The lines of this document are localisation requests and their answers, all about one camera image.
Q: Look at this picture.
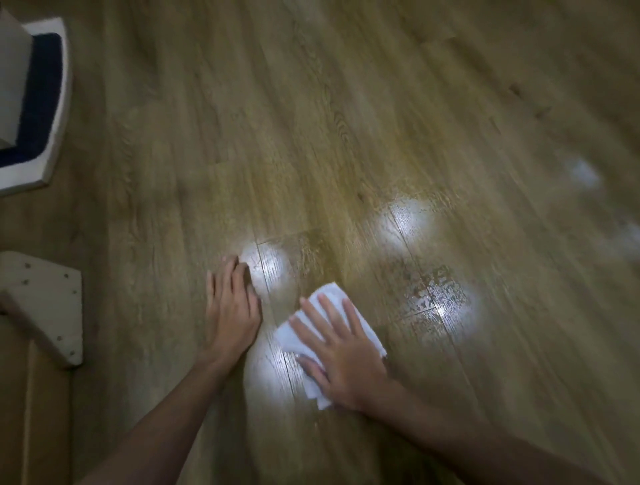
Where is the person's right hand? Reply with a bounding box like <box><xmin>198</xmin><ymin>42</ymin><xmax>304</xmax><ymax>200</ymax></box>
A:
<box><xmin>288</xmin><ymin>293</ymin><xmax>396</xmax><ymax>413</ymax></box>

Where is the person's left hand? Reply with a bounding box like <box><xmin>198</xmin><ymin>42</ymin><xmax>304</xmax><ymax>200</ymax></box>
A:
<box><xmin>206</xmin><ymin>255</ymin><xmax>263</xmax><ymax>364</ymax></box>

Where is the white and navy platform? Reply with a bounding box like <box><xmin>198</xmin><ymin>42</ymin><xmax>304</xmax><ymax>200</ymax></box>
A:
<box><xmin>0</xmin><ymin>17</ymin><xmax>73</xmax><ymax>196</ymax></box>

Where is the beige post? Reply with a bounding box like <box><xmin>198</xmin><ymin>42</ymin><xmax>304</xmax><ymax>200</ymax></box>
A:
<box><xmin>0</xmin><ymin>9</ymin><xmax>34</xmax><ymax>151</ymax></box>

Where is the person's left forearm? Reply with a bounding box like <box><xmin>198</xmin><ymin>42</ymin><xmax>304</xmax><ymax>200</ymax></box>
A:
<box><xmin>77</xmin><ymin>350</ymin><xmax>240</xmax><ymax>485</ymax></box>

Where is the white paper tissue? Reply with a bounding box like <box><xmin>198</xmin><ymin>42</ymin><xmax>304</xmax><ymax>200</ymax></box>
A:
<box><xmin>274</xmin><ymin>282</ymin><xmax>388</xmax><ymax>411</ymax></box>

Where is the brown wooden panel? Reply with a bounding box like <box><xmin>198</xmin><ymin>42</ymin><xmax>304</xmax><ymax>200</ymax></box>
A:
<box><xmin>0</xmin><ymin>314</ymin><xmax>71</xmax><ymax>485</ymax></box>

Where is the person's right forearm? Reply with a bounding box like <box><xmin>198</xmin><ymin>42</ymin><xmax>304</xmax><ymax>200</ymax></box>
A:
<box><xmin>361</xmin><ymin>381</ymin><xmax>608</xmax><ymax>485</ymax></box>

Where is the white wooden furniture foot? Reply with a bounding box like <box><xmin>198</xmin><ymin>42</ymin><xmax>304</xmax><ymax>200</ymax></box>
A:
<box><xmin>0</xmin><ymin>251</ymin><xmax>84</xmax><ymax>370</ymax></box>

